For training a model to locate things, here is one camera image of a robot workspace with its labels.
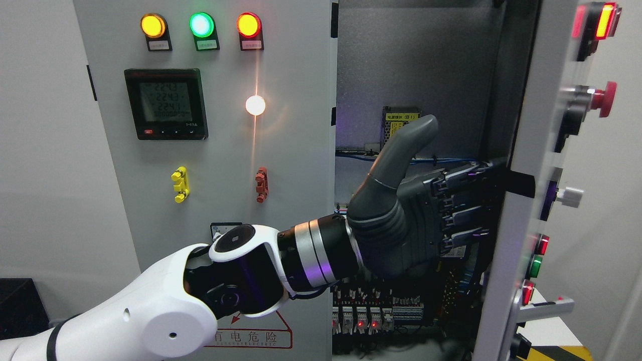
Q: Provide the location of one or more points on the green indicator lamp left door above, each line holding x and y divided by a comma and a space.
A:
204, 31

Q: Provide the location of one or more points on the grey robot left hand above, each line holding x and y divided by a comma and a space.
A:
400, 221

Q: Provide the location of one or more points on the white selector switch right door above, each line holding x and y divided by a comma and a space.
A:
568, 196

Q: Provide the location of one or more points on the red indicator lamp left door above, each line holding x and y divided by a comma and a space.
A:
250, 30

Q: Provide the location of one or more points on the red terminal post block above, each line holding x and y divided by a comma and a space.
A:
261, 184

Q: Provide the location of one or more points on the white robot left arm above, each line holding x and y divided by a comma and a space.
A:
172, 309

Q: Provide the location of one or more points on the red electric hazard warning sticker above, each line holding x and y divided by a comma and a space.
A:
271, 331

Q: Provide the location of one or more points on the silver door handle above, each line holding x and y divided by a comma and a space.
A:
532, 306

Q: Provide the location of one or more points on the white rotary selector switch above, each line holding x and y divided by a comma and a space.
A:
220, 228

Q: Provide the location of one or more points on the lower relay terminal row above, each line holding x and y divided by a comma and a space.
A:
371, 310

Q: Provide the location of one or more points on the red emergency stop button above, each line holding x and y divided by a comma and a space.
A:
584, 99

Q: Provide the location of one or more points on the black digital power meter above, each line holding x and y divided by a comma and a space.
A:
167, 104

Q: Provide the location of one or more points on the metal mesh power supply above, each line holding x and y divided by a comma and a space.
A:
394, 117

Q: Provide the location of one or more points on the yellow terminal post block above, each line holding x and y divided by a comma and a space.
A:
181, 184

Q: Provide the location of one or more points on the white glowing indicator lamp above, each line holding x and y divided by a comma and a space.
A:
255, 105

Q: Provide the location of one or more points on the grey cabinet door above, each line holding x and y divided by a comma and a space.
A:
293, 138
545, 49

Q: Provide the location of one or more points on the yellow indicator lamp left door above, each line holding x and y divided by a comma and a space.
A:
156, 32

